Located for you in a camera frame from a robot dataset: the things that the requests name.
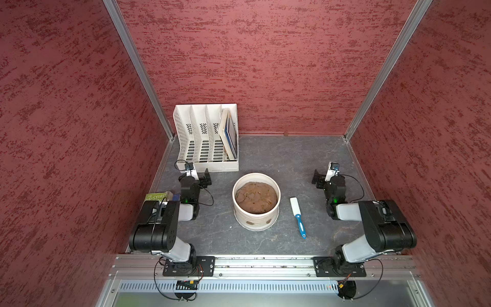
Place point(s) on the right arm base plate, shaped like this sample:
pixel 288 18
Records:
pixel 337 268

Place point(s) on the aluminium corner post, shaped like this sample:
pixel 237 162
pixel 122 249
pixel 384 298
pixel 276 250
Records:
pixel 123 31
pixel 415 17

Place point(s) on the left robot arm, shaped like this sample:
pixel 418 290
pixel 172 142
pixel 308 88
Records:
pixel 155 231

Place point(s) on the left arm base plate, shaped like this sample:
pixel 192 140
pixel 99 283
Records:
pixel 201 266

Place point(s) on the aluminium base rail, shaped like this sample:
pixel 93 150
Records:
pixel 266 267

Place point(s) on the right aluminium corner post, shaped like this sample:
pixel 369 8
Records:
pixel 415 17

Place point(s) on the book in organizer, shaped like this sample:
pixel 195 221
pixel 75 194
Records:
pixel 228 135

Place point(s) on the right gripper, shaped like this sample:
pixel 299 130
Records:
pixel 321 179

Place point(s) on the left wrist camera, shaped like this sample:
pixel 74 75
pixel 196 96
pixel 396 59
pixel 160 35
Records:
pixel 190 170

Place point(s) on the white blue scrub brush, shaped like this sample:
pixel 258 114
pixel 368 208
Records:
pixel 297 214

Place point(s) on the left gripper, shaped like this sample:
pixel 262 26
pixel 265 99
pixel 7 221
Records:
pixel 200 180

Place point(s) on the green book on table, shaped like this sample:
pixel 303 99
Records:
pixel 160 197

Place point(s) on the white file organizer rack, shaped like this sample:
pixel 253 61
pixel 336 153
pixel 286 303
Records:
pixel 197 130

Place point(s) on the left aluminium corner post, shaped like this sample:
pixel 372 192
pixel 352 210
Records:
pixel 123 31

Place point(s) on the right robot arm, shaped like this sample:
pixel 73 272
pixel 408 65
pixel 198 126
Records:
pixel 385 227

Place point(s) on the white ceramic pot with mud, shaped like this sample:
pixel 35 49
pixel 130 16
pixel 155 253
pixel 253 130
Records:
pixel 256 201

